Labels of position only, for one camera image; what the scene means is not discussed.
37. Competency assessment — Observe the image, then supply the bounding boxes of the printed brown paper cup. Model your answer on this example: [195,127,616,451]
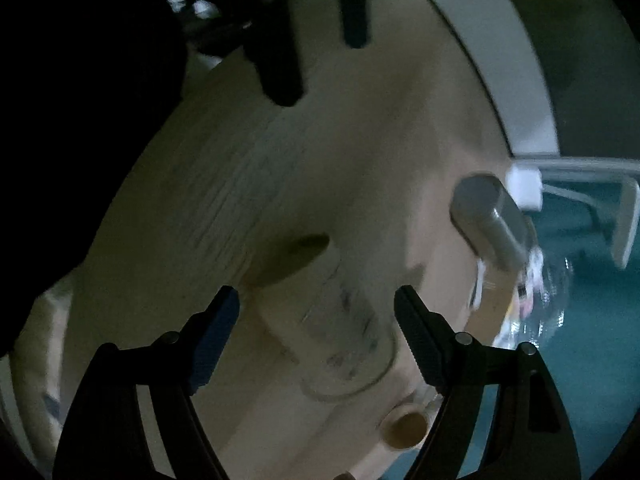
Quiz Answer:
[250,233,397,402]

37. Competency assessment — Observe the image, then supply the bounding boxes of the front lying paper cup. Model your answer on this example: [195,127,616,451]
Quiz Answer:
[378,401,435,452]

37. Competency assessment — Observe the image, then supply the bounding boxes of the lying paper cup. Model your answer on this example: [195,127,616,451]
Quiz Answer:
[333,471,356,480]
[378,401,435,452]

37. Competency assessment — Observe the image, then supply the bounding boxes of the middle lying paper cup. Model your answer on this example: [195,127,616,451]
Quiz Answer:
[333,471,356,480]

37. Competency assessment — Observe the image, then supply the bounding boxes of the teal curtain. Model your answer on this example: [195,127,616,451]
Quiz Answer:
[380,169,640,480]

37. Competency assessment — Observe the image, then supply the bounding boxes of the brown cardboard box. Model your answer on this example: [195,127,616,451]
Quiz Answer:
[465,263,518,346]

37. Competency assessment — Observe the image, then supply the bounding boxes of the clear bag of toys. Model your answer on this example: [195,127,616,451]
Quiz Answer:
[491,246,574,350]

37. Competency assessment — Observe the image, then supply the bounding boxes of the grey strap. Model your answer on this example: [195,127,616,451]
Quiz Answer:
[467,258,490,311]

